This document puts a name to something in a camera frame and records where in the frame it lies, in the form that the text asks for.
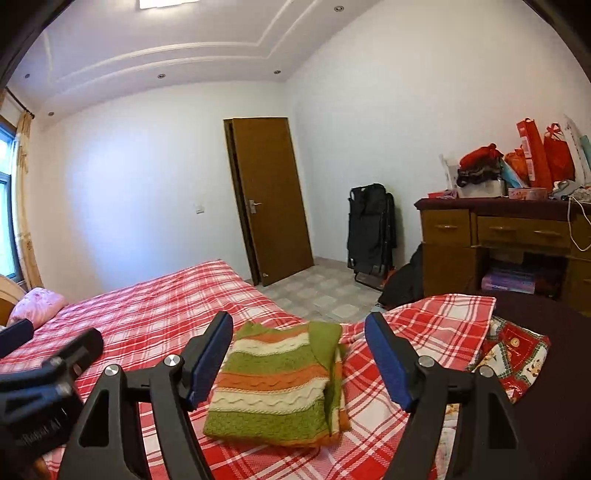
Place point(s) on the red white plaid bedspread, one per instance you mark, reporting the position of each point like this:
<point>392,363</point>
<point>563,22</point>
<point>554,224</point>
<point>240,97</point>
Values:
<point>143,323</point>

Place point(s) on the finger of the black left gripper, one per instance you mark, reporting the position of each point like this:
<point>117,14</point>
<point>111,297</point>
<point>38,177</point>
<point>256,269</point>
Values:
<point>14,336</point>
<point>76,348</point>

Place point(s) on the red gift bag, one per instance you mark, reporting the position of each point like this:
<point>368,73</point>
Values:
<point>558,155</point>

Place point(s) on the brown wooden dresser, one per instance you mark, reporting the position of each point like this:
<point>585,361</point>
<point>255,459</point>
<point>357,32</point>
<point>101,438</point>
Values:
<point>464,239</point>

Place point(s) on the purple box in dresser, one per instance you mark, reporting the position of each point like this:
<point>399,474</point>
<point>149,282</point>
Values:
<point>512,281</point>

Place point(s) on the christmas patterned cloth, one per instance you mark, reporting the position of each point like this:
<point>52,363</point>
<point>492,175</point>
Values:
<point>516,355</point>

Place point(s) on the red clothes pile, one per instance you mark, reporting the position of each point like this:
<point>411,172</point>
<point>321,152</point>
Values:
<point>483,157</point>

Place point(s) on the black folded chair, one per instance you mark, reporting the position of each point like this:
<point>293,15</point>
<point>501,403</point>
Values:
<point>372,234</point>

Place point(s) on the brown wooden door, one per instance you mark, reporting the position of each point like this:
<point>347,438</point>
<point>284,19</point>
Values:
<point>268,193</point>

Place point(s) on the pink pillow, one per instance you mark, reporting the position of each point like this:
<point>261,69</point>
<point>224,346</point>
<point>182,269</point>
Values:
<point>38,306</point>

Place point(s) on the green knitted sweater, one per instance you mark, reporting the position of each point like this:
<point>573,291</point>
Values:
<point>281,387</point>

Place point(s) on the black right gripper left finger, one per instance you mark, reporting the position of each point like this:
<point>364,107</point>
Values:
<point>107,441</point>

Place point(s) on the window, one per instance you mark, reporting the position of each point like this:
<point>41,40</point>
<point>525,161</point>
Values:
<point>9,258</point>

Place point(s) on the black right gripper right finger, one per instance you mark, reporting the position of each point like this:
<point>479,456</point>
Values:
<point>486,444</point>

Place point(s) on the pink box on dresser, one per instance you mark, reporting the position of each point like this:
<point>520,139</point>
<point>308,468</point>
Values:
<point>528,194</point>

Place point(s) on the tall red gift box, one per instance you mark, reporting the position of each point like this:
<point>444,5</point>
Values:
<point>537,165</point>

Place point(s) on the yellow curtain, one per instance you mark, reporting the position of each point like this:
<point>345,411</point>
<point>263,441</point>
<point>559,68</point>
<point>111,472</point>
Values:
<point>23,238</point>

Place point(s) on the wooden headboard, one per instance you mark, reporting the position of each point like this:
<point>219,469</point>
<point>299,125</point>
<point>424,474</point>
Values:
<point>10,294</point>

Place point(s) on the black bag on floor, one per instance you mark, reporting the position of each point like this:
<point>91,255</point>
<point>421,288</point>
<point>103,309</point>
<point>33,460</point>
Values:
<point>406,285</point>

